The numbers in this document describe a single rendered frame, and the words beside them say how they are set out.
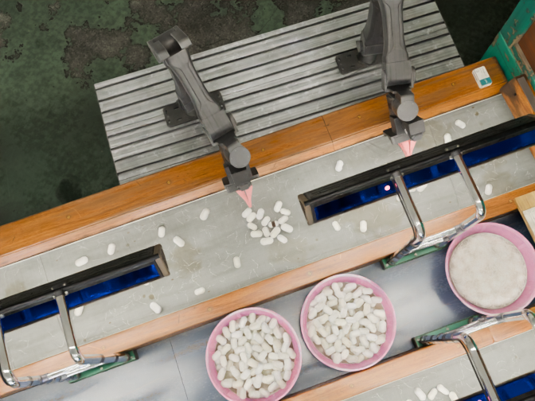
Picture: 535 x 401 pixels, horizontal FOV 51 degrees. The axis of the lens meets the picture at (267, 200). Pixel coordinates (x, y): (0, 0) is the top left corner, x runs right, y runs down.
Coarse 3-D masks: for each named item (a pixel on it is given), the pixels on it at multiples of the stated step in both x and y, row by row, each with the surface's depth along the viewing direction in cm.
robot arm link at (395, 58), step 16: (384, 0) 145; (400, 0) 145; (384, 16) 147; (400, 16) 146; (384, 32) 150; (400, 32) 147; (384, 48) 151; (400, 48) 148; (384, 64) 152; (400, 64) 149; (400, 80) 151
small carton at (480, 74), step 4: (476, 68) 173; (480, 68) 173; (484, 68) 173; (472, 72) 175; (476, 72) 173; (480, 72) 173; (484, 72) 173; (476, 76) 173; (480, 76) 172; (484, 76) 172; (488, 76) 172; (476, 80) 174; (480, 80) 172; (484, 80) 172; (488, 80) 172; (480, 84) 172; (484, 84) 172; (488, 84) 173
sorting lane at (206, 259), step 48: (384, 144) 173; (432, 144) 172; (288, 192) 170; (432, 192) 168; (480, 192) 168; (96, 240) 168; (144, 240) 167; (192, 240) 167; (240, 240) 166; (288, 240) 166; (336, 240) 165; (0, 288) 165; (144, 288) 163; (192, 288) 163; (48, 336) 161; (96, 336) 160
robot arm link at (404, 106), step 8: (384, 72) 151; (384, 80) 152; (384, 88) 153; (392, 88) 152; (400, 88) 151; (408, 88) 150; (400, 96) 145; (408, 96) 145; (392, 104) 151; (400, 104) 146; (408, 104) 146; (416, 104) 146; (400, 112) 147; (408, 112) 147; (416, 112) 147; (408, 120) 148
